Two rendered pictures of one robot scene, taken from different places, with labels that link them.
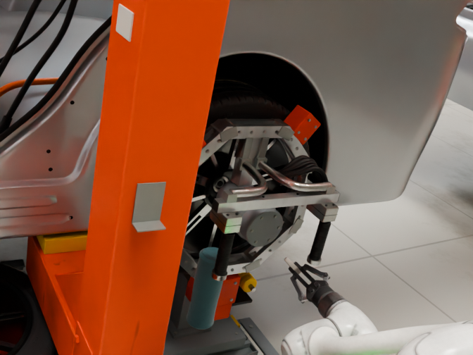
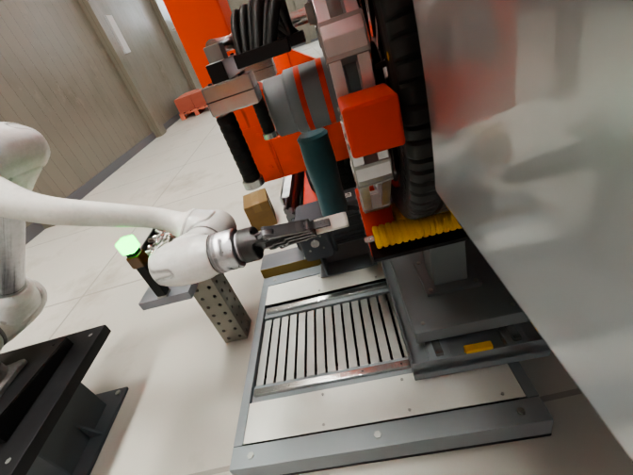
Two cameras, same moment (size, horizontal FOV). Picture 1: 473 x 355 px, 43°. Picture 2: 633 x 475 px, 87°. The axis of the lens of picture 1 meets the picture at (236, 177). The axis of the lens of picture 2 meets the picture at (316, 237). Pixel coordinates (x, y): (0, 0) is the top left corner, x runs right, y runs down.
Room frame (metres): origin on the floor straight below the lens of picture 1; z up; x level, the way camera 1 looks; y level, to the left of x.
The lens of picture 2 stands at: (2.14, -0.71, 0.99)
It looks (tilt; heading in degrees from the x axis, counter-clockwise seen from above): 32 degrees down; 135
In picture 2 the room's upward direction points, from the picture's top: 20 degrees counter-clockwise
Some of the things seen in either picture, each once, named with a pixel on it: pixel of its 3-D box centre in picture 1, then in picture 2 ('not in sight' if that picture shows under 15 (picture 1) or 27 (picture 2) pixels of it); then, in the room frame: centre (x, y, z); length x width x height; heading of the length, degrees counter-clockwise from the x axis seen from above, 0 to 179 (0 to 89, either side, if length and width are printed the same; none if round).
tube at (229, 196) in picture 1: (241, 167); not in sight; (1.56, -0.01, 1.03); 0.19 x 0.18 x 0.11; 35
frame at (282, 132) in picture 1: (236, 201); (346, 85); (1.72, -0.02, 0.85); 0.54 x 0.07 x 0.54; 125
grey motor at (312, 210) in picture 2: not in sight; (351, 234); (1.46, 0.18, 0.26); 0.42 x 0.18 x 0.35; 35
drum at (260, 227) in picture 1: (248, 211); (315, 95); (1.66, -0.06, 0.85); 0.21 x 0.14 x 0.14; 35
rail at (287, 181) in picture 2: not in sight; (300, 138); (0.43, 1.24, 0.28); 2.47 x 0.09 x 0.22; 125
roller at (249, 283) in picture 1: (233, 265); (423, 225); (1.87, -0.06, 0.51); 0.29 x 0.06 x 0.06; 35
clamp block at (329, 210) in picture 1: (322, 207); (232, 92); (1.64, -0.27, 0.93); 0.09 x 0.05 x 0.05; 35
